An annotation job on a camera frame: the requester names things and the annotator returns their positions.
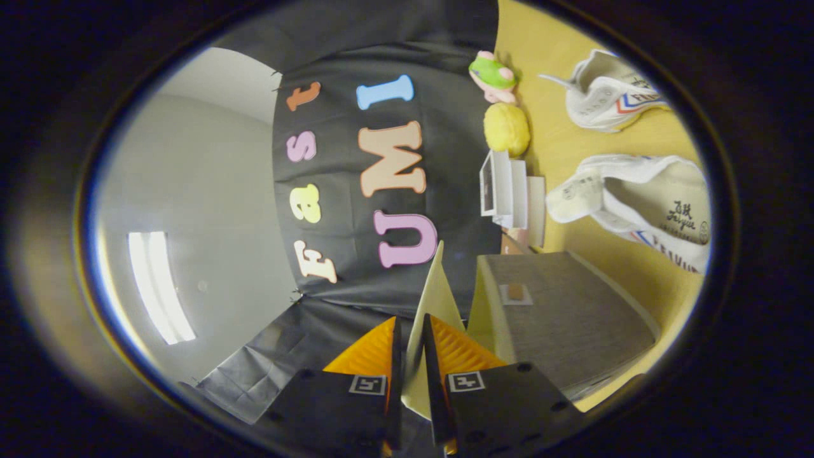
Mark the white canvas shoe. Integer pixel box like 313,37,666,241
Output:
539,49,672,134
545,154,712,275

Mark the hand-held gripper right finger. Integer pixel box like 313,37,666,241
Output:
422,312,584,458

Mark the black backdrop cloth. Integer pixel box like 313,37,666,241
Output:
191,0,504,426

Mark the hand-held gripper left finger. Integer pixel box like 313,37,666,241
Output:
253,316,404,458

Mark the small white box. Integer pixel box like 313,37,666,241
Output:
479,150,529,230

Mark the grey and cream storage box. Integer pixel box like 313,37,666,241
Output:
402,240,662,420

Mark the yellow round plush toy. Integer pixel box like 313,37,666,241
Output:
483,102,531,158

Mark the green and pink plush toy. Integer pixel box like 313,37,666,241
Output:
468,50,520,105

